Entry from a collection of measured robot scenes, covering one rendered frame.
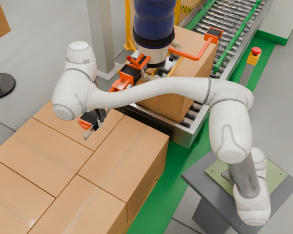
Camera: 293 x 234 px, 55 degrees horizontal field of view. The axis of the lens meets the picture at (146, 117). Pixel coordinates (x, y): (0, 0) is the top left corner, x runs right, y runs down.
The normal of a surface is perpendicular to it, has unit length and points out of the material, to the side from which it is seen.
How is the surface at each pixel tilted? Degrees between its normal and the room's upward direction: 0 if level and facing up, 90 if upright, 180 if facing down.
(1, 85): 0
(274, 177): 4
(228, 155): 86
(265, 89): 0
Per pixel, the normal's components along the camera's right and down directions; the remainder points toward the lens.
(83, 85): 0.29, -0.55
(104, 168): 0.03, -0.62
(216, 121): -0.76, -0.43
